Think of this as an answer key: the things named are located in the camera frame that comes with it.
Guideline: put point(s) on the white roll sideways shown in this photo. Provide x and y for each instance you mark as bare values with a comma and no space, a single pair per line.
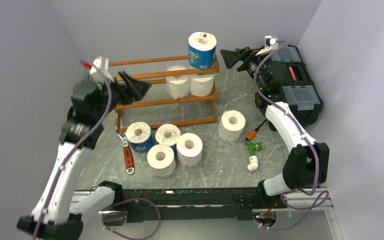
201,85

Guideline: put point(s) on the red handled tool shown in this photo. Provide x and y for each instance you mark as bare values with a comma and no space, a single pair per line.
127,153

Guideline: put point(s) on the black plastic toolbox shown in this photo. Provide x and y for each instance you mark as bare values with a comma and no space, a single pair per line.
299,90

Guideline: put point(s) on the white roll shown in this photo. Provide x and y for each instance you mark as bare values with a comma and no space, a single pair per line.
178,86
161,159
189,149
231,125

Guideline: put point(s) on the orange wooden two-tier shelf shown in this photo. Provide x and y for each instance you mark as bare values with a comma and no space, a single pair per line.
158,78

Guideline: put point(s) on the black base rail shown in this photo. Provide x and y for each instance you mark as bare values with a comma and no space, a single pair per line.
240,203

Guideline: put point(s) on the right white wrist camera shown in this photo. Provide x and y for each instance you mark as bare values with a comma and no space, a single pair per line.
270,44

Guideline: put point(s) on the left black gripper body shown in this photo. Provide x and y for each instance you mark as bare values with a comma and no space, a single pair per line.
117,97

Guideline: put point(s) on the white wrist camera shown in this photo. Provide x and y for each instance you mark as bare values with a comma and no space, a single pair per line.
98,69
270,44

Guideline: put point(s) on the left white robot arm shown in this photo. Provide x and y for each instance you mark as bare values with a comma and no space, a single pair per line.
54,217

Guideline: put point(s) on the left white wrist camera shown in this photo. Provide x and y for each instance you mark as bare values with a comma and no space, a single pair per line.
98,69

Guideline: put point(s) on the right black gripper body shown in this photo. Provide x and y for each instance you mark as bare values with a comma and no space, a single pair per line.
250,66

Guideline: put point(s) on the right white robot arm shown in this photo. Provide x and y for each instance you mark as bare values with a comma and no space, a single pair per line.
307,162

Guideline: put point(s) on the blue roll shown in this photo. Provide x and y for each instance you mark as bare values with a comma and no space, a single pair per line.
140,138
201,50
168,134

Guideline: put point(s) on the green and white pipe fitting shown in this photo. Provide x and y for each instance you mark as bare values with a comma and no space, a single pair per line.
253,159

